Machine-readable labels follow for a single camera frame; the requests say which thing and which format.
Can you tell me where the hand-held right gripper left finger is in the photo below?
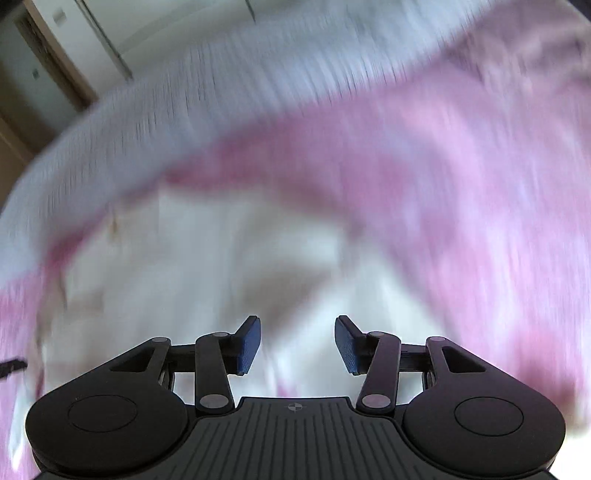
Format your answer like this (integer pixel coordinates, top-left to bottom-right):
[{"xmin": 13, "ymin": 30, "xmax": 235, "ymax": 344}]
[{"xmin": 102, "ymin": 315, "xmax": 262, "ymax": 415}]

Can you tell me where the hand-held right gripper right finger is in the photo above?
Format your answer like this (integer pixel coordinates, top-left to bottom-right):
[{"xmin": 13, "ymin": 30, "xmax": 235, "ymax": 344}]
[{"xmin": 334, "ymin": 315, "xmax": 495, "ymax": 415}]

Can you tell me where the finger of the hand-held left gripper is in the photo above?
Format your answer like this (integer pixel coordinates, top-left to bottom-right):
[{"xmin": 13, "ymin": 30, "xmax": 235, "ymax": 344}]
[{"xmin": 0, "ymin": 357, "xmax": 27, "ymax": 380}]

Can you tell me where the cream white garment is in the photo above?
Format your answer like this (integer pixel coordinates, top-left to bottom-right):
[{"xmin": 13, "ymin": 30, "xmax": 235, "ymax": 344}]
[{"xmin": 9, "ymin": 185, "xmax": 444, "ymax": 480}]

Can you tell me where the pink floral blanket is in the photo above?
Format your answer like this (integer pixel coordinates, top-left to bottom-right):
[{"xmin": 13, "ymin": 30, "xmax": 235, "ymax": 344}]
[{"xmin": 0, "ymin": 14, "xmax": 591, "ymax": 480}]

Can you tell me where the white ribbed mattress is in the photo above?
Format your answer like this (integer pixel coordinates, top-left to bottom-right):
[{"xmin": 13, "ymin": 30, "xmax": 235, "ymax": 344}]
[{"xmin": 0, "ymin": 0, "xmax": 578, "ymax": 287}]

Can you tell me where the white wardrobe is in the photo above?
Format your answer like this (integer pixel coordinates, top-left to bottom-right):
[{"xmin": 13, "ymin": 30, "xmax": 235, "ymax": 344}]
[{"xmin": 78, "ymin": 0, "xmax": 259, "ymax": 81}]

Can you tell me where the wooden door frame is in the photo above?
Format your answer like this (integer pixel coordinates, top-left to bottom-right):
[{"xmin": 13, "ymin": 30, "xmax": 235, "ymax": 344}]
[{"xmin": 14, "ymin": 0, "xmax": 100, "ymax": 112}]

